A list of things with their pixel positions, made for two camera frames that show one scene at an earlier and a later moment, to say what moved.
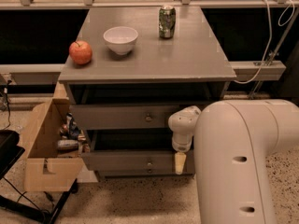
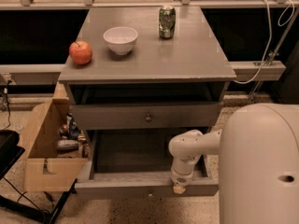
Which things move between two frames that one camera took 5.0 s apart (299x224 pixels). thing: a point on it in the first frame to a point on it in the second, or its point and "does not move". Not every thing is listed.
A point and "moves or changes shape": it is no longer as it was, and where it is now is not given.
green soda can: x=166 y=21 does not move
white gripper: x=180 y=146 to x=180 y=180
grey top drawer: x=123 y=117 does not move
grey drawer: x=132 y=150 moves or changes shape
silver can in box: x=67 y=144 does not move
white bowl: x=121 y=38 does not move
